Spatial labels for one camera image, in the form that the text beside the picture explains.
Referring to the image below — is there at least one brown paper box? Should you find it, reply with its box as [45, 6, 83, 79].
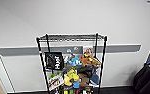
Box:
[78, 73, 91, 86]

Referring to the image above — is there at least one black wire shelf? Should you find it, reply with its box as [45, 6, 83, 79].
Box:
[35, 32, 108, 94]

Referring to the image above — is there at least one white red snack bag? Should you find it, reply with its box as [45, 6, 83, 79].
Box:
[47, 73, 65, 92]

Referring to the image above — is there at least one white box with picture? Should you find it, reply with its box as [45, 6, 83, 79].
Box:
[83, 46, 95, 58]

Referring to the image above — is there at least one blue plush toy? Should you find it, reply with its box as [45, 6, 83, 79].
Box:
[69, 56, 83, 67]

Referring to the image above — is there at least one black Huel bag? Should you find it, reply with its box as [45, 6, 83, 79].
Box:
[44, 51, 65, 72]

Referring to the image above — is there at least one orange brown plush toy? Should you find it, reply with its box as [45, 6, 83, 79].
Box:
[79, 53, 102, 67]

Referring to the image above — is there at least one blue bag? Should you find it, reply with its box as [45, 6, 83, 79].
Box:
[90, 71, 101, 86]

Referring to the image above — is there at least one yellow plush toy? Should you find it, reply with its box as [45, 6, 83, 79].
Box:
[63, 68, 81, 87]

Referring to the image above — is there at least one long grey wall band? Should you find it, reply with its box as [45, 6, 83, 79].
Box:
[0, 44, 142, 57]

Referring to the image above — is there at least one black chair with dark cloth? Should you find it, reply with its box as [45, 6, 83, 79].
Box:
[133, 59, 150, 94]

